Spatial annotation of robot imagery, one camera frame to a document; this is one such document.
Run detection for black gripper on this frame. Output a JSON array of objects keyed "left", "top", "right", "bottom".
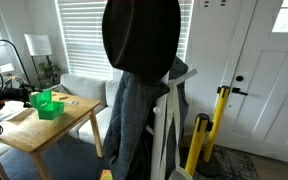
[{"left": 0, "top": 84, "right": 34, "bottom": 109}]

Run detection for green plastic container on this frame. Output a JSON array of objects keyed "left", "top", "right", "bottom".
[{"left": 29, "top": 89, "right": 64, "bottom": 120}]

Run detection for white papers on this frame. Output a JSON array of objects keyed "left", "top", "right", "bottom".
[{"left": 0, "top": 101, "right": 26, "bottom": 122}]

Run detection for wooden side table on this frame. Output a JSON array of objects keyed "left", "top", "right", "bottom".
[{"left": 0, "top": 92, "right": 102, "bottom": 180}]

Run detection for potted green plant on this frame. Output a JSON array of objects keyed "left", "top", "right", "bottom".
[{"left": 37, "top": 60, "right": 60, "bottom": 79}]

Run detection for grey sofa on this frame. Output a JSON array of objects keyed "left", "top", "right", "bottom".
[{"left": 0, "top": 74, "right": 119, "bottom": 156}]

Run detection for white window blinds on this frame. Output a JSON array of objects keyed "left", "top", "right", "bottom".
[{"left": 57, "top": 0, "right": 187, "bottom": 79}]

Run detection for black hat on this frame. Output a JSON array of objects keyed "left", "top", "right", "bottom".
[{"left": 102, "top": 0, "right": 181, "bottom": 83}]

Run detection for white coat rack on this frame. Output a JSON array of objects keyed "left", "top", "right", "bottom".
[{"left": 147, "top": 69, "right": 198, "bottom": 180}]

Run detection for white front door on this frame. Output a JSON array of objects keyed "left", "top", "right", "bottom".
[{"left": 216, "top": 0, "right": 288, "bottom": 162}]

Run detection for near yellow stanchion post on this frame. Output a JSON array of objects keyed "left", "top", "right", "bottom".
[{"left": 185, "top": 113, "right": 213, "bottom": 176}]

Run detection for yellow stanchion post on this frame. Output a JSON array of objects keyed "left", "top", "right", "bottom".
[
  {"left": 196, "top": 86, "right": 230, "bottom": 177},
  {"left": 185, "top": 113, "right": 213, "bottom": 176}
]

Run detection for far yellow stanchion post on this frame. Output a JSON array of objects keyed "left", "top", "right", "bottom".
[{"left": 196, "top": 86, "right": 230, "bottom": 177}]

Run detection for black door handle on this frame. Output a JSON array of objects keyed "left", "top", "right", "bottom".
[{"left": 232, "top": 87, "right": 248, "bottom": 96}]

